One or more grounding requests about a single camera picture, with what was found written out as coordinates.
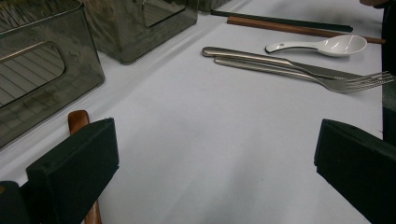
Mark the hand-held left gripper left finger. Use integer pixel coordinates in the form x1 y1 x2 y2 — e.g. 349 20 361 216
26 117 120 224

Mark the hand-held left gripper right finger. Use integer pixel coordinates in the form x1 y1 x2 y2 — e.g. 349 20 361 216
313 119 396 224

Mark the smoky clear plastic bin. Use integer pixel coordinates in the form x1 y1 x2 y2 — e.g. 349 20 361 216
81 0 199 65
198 0 232 13
0 0 106 151

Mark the steel fork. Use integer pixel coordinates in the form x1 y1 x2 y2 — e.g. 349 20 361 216
214 56 395 94

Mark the white ceramic spoon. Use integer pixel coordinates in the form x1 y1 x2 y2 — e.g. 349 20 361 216
264 34 368 58

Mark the steel table knife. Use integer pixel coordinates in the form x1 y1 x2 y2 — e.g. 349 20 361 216
201 46 363 80

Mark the brown wooden chopstick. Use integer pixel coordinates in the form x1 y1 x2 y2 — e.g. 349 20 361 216
227 16 387 43
227 18 387 45

